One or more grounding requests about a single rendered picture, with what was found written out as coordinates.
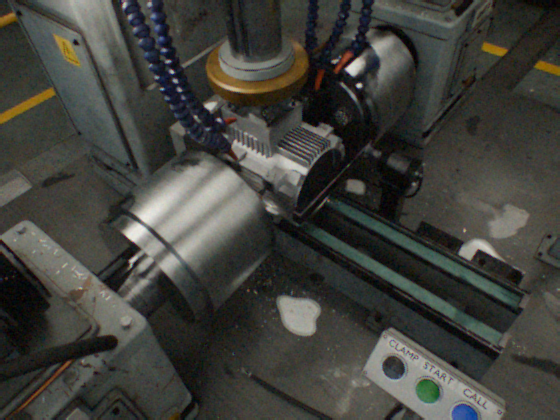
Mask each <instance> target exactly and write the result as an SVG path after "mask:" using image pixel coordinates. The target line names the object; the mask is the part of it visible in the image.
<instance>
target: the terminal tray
mask: <svg viewBox="0 0 560 420"><path fill-rule="evenodd" d="M230 104H231V108H230V109H229V108H228V104H225V105H224V106H223V107H222V108H221V110H222V115H223V119H227V118H233V117H236V118H237V122H235V123H231V124H230V125H228V126H226V128H225V131H226V134H228V135H230V136H232V141H235V140H237V143H242V146H244V144H245V145H246V148H247V149H249V148H250V149H251V151H253V150H254V149H255V150H256V154H258V153H259V152H260V153H261V156H265V157H266V159H268V158H272V156H273V155H274V153H275V145H276V146H277V142H278V141H279V142H280V143H281V137H282V138H283V135H285V136H286V134H287V132H288V133H289V130H292V128H295V126H297V127H298V124H299V125H301V120H302V104H301V103H298V102H295V106H292V102H291V101H290V100H289V99H287V100H285V101H283V102H281V103H279V104H274V107H275V110H274V117H273V119H272V121H271V123H269V128H267V123H264V122H263V118H262V117H261V113H260V108H259V107H246V106H241V105H237V104H235V103H230ZM253 108H254V109H253ZM279 108H280V110H279ZM281 108H282V109H283V110H284V111H285V112H284V111H283V110H281ZM276 109H277V110H276ZM278 110H279V111H281V112H279V111H278ZM278 112H279V113H278ZM287 112H288V113H287ZM238 113H240V115H237V114H238ZM280 114H281V116H280ZM285 114H286V116H285ZM242 115H243V116H244V117H243V116H242ZM284 116H285V117H284ZM276 118H277V119H276ZM278 118H279V120H280V121H279V120H278ZM251 119H252V120H251ZM254 119H255V122H254ZM276 121H277V123H276ZM278 121H279V122H278Z"/></svg>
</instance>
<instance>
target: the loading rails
mask: <svg viewBox="0 0 560 420"><path fill-rule="evenodd" d="M329 195H330V196H329V197H330V198H329V197H328V201H327V200H326V204H324V205H323V207H321V209H320V210H319V213H316V215H314V218H312V217H311V219H308V221H307V220H305V221H304V222H305V223H307V224H305V223H303V225H302V227H304V228H302V227H301V226H295V225H293V224H291V223H289V222H288V220H286V219H282V220H281V221H280V222H279V223H278V224H276V223H275V222H273V221H272V222H273V225H274V228H275V232H276V246H275V250H276V251H278V252H280V253H281V254H282V255H283V256H285V257H288V258H289V259H290V260H292V261H293V262H295V263H296V264H299V265H300V266H301V267H302V268H304V269H306V270H308V273H307V274H306V275H305V276H304V277H303V278H302V283H304V284H306V285H307V286H308V287H309V288H311V289H314V291H318V290H319V289H320V288H321V286H322V284H323V283H325V282H326V283H328V284H330V285H331V286H333V288H335V289H337V290H340V292H342V293H343V294H345V295H347V296H349V297H350V298H352V299H353V300H354V301H355V302H357V303H360V304H361V305H362V306H364V307H365V308H366V309H368V310H371V312H370V314H369V315H368V316H367V318H366V321H365V324H367V326H369V327H370V328H372V329H373V330H375V331H377V332H378V333H380V334H382V332H383V331H384V330H385V329H386V328H387V325H388V323H391V324H393V326H395V327H396V328H398V329H400V330H402V331H403V332H405V333H406V334H407V335H409V336H410V337H413V338H414V339H415V340H417V341H419V342H420V343H421V344H422V345H425V346H427V347H428V348H429V349H431V350H432V351H434V352H436V353H437V354H439V355H441V356H442V357H443V358H444V359H443V361H444V362H446V363H448V364H449V365H450V366H451V367H454V368H456V369H457V370H458V371H460V372H461V373H463V374H464V372H466V373H468V374H469V375H473V377H475V378H476V379H478V380H480V379H481V378H482V376H484V375H485V374H486V372H487V370H488V369H489V368H490V367H491V366H492V365H493V363H494V362H495V361H496V360H497V358H498V357H499V356H500V355H501V353H502V351H503V348H505V346H506V344H507V342H508V339H509V337H510V334H508V333H507V330H508V329H509V328H510V327H511V326H512V325H513V323H514V321H515V320H516V319H517V318H518V316H519V315H520V314H521V313H522V311H523V309H524V308H525V307H526V305H527V303H528V301H529V298H530V296H531V294H532V293H531V292H529V291H528V290H526V289H524V288H522V287H519V286H517V285H515V284H514V283H513V282H511V281H509V280H505V279H504V278H502V277H500V276H499V275H498V274H496V273H492V272H490V271H489V270H487V269H485V268H483V266H479V265H477V264H475V263H474V262H472V261H470V260H468V259H466V258H464V257H462V256H461V255H459V254H457V253H455V252H452V251H451V250H449V249H447V248H446V247H444V246H442V245H439V244H437V243H435V242H434V241H433V240H431V239H427V238H426V237H424V236H422V235H420V234H419V233H418V232H414V231H412V230H411V229H409V228H407V227H405V226H403V225H401V224H399V223H398V222H396V221H394V220H392V219H389V218H387V217H386V216H385V215H383V214H381V213H378V212H376V211H374V210H372V208H370V207H368V206H365V205H363V204H361V203H359V202H358V201H356V200H353V199H352V198H350V197H348V196H346V195H345V194H341V193H340V192H339V191H337V190H335V191H333V192H332V193H331V194H329ZM332 195H333V196H332ZM338 199H339V200H338ZM330 200H331V201H332V202H333V203H331V202H330ZM333 200H334V201H333ZM336 200H337V201H336ZM340 200H341V201H340ZM338 201H339V202H338ZM329 202H330V203H329ZM334 203H337V204H334ZM310 220H311V223H310ZM315 224H316V225H315ZM307 225H308V226H310V227H307ZM313 225H315V226H316V227H315V229H314V226H313ZM306 228H307V229H306ZM313 230H314V231H315V232H314V231H313ZM306 231H307V232H306Z"/></svg>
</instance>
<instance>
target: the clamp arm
mask: <svg viewBox="0 0 560 420"><path fill-rule="evenodd" d="M372 143H373V141H371V140H369V139H367V138H364V139H363V140H362V141H361V142H359V144H358V145H357V146H356V147H355V148H354V149H353V150H352V151H351V152H350V153H349V154H348V155H346V157H343V158H342V159H341V160H340V164H339V165H338V166H337V167H336V168H334V169H333V171H332V172H331V173H330V174H329V175H327V177H326V178H325V179H324V180H323V181H321V182H320V184H319V185H318V186H317V187H316V188H314V190H313V191H312V192H311V193H310V194H308V195H307V197H306V198H305V199H304V200H303V201H302V202H301V203H297V204H296V205H295V210H294V211H293V221H294V222H295V223H297V224H298V225H301V224H302V223H303V222H304V221H305V220H306V219H307V218H308V217H309V216H310V215H311V214H312V213H313V212H314V210H315V209H316V208H317V207H319V206H320V204H321V203H322V202H323V201H324V200H326V199H327V196H328V195H329V194H331V193H332V192H333V190H334V189H335V188H337V187H338V186H339V185H340V182H341V181H343V180H344V179H345V178H346V176H347V175H349V174H350V173H351V172H352V171H353V169H354V168H355V167H356V166H357V165H358V164H359V162H361V161H362V160H363V159H364V158H365V157H366V156H368V155H366V153H367V154H369V151H370V150H368V149H373V148H372ZM366 149H367V150H366Z"/></svg>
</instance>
